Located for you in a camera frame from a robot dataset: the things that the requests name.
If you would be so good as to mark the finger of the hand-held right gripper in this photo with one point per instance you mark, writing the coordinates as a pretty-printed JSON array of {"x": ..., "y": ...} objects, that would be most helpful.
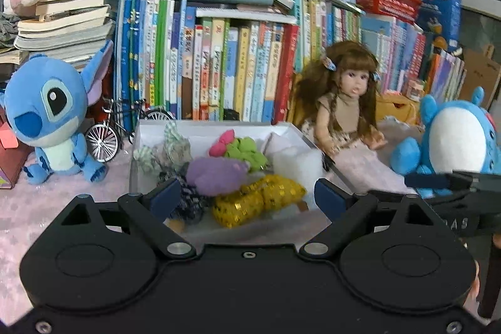
[
  {"x": 426, "y": 180},
  {"x": 434, "y": 200}
]

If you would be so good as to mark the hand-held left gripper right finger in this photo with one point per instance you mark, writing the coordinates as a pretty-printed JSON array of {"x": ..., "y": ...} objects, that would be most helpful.
[{"x": 328, "y": 197}]

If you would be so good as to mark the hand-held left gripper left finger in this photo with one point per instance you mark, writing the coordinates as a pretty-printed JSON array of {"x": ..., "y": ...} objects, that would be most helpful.
[{"x": 166, "y": 197}]

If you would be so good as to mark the dark blue patterned scrunchie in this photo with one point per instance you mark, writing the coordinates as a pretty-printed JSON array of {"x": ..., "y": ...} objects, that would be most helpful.
[{"x": 190, "y": 207}]

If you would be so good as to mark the pale grey cloth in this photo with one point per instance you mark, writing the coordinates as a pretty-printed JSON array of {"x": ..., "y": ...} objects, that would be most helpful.
[{"x": 293, "y": 165}]

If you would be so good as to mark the green checked scrunchie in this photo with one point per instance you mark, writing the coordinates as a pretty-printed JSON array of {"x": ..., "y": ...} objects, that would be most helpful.
[{"x": 176, "y": 150}]

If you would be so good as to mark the purple plush toy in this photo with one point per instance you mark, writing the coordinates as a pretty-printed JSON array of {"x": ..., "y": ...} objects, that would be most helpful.
[{"x": 215, "y": 175}]

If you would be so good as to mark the white cardboard box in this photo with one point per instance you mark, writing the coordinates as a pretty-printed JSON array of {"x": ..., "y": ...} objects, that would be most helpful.
[{"x": 148, "y": 130}]

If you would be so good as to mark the gold sequin scrunchie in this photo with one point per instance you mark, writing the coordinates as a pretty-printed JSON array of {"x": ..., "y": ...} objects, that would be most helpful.
[{"x": 250, "y": 201}]

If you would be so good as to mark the green scrunchie with pink bow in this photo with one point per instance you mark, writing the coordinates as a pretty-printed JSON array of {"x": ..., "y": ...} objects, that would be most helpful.
[{"x": 250, "y": 154}]

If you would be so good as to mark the round blue white plush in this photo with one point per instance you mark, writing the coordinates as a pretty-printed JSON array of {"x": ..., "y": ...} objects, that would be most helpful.
[{"x": 454, "y": 138}]

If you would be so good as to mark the white lace cloth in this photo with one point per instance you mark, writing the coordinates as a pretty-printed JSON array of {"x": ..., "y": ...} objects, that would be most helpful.
[{"x": 395, "y": 126}]

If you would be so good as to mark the wooden drawer box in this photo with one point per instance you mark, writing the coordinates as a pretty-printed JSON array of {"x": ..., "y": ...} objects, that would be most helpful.
[{"x": 403, "y": 109}]

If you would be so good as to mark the miniature bicycle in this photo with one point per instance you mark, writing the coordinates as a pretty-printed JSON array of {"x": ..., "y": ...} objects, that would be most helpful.
[{"x": 101, "y": 144}]

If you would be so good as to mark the pink star tablecloth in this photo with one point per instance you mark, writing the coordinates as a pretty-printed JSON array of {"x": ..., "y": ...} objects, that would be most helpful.
[{"x": 58, "y": 197}]

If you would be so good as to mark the long-haired doll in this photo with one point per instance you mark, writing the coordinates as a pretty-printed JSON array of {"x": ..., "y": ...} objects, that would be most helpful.
[{"x": 348, "y": 83}]

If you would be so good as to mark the brown cardboard sheet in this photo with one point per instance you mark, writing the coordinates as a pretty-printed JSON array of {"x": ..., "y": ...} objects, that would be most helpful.
[{"x": 481, "y": 75}]

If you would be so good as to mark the row of upright books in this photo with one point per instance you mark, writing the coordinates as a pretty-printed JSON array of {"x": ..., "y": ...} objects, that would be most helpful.
[{"x": 235, "y": 64}]

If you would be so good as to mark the blue alien plush toy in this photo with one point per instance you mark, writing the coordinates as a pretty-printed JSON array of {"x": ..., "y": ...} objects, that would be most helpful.
[{"x": 47, "y": 103}]

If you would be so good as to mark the pink wooden house model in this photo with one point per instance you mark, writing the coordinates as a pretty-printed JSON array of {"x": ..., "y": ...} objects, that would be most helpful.
[{"x": 11, "y": 158}]

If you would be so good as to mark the blue carton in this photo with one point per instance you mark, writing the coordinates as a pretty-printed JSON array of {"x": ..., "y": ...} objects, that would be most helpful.
[{"x": 438, "y": 17}]

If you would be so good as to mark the red plastic basket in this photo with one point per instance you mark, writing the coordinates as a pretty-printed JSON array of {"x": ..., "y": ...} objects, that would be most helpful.
[{"x": 385, "y": 1}]

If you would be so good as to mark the stack of lying books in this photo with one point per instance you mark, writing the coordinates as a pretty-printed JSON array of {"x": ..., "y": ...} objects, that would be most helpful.
[{"x": 62, "y": 25}]

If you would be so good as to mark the grey knitted cloth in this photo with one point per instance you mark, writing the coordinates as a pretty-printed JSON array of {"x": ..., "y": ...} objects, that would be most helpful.
[{"x": 8, "y": 28}]

